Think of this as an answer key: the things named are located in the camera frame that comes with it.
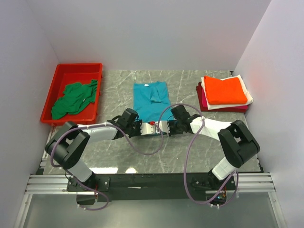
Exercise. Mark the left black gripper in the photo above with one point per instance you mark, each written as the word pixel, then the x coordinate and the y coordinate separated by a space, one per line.
pixel 138 123

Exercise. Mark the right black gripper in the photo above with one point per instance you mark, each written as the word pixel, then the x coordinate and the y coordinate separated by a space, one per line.
pixel 171 132

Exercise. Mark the teal t shirt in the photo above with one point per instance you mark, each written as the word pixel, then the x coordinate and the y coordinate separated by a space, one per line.
pixel 151 101

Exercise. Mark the orange t shirt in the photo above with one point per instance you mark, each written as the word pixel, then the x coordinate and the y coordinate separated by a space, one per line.
pixel 224 92

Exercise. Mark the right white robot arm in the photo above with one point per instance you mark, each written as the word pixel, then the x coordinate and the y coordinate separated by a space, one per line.
pixel 237 142

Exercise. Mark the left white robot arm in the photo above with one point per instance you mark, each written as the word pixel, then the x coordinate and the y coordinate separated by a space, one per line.
pixel 68 144

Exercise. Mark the dark red folded t shirt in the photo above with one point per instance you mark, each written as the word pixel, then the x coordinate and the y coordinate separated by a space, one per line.
pixel 198 89

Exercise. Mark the green t shirt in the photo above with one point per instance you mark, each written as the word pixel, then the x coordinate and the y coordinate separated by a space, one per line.
pixel 76 97

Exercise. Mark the red plastic bin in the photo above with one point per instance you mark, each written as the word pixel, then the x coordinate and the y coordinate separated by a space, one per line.
pixel 66 74

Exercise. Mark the black base beam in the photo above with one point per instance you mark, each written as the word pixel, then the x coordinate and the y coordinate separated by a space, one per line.
pixel 166 186

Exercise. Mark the white folded t shirt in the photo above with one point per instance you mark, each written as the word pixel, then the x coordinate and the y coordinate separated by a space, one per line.
pixel 248 95

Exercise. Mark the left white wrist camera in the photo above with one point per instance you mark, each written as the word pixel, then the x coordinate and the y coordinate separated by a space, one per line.
pixel 148 128

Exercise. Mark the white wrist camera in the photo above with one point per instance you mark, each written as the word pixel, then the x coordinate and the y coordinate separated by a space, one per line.
pixel 162 127
pixel 148 128

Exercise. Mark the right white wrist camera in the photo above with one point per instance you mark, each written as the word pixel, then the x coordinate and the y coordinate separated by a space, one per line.
pixel 162 127

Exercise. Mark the aluminium frame rail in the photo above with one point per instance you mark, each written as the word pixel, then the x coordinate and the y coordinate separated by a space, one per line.
pixel 152 154

